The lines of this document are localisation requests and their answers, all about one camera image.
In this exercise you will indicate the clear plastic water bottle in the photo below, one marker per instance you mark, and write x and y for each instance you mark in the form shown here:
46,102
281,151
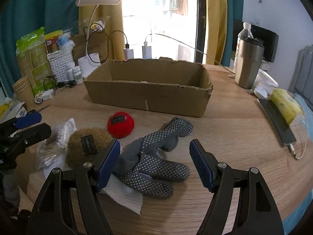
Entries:
245,30

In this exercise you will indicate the cardboard box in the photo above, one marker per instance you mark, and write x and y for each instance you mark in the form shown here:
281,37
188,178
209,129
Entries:
146,95

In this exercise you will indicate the clear bag of cotton swabs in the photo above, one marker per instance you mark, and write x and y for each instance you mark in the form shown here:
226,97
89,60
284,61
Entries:
62,132

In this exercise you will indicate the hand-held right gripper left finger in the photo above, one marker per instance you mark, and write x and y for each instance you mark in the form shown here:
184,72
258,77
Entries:
107,166

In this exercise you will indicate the small white pill bottle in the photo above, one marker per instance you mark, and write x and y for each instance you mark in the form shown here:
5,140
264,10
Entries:
70,75

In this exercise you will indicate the large white pill bottle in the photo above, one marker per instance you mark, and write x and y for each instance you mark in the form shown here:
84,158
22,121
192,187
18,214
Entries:
77,76

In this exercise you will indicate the yellow sponge in bag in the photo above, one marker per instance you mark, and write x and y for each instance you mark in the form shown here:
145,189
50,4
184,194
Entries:
286,105

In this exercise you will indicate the black appliance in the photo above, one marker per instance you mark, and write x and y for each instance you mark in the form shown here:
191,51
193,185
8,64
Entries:
269,44

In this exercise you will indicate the brown paper bag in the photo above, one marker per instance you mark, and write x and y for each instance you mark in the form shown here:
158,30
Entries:
80,46

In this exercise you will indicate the white paper towel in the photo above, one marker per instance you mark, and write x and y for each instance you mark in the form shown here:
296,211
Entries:
124,198

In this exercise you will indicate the stack of paper cups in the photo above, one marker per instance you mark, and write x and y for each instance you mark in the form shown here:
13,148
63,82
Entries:
23,93

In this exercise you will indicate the stainless steel tumbler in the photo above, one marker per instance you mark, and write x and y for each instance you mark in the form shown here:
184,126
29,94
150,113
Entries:
248,63

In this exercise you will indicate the white cabinet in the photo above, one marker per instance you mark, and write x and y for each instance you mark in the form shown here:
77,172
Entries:
266,64

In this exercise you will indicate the white power adapter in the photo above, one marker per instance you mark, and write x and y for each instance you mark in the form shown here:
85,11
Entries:
47,95

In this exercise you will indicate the small black flashlight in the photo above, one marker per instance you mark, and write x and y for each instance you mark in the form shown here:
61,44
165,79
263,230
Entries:
66,84

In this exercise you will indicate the white charger with black plug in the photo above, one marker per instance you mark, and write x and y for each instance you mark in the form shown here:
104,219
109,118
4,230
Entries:
128,53

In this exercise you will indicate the yellow curtain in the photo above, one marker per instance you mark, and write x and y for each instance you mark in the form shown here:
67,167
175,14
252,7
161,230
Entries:
215,17
110,17

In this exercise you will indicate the grey padded headboard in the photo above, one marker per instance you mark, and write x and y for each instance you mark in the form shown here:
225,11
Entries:
303,71

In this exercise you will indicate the grey dotted work glove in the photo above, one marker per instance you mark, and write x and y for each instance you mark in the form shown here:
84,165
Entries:
151,173

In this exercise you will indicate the white lidded container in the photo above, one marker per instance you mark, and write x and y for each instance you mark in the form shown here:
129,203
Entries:
266,78

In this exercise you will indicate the red plush ball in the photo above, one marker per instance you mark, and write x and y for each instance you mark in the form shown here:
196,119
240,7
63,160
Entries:
126,128

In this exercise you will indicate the black window frame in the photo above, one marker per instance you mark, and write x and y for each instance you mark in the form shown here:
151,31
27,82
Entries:
201,17

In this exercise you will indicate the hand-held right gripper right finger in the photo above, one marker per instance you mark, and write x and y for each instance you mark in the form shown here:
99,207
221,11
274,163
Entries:
200,166

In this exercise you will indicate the brown plush ball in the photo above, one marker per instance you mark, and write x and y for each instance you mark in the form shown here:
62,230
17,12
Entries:
75,149

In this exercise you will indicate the white perforated basket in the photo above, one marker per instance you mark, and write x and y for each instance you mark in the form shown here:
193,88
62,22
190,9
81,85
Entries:
61,66

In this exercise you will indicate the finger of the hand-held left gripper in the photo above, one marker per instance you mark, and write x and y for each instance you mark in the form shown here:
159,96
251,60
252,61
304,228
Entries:
28,120
34,134

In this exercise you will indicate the yellow red box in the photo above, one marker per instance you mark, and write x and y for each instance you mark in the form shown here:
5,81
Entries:
51,44

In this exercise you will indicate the grey knitted sock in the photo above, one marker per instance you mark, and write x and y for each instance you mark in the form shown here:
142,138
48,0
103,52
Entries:
171,129

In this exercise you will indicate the teal curtain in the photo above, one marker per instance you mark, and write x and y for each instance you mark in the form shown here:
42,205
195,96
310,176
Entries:
36,9
233,5

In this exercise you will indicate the clear bag with small items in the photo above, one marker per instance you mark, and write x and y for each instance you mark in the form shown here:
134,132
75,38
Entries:
100,24

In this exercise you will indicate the green snack package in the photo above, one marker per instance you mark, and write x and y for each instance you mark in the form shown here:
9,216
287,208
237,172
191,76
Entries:
34,61

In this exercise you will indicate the blue white mask pack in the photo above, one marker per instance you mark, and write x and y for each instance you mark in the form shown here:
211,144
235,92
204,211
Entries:
64,42

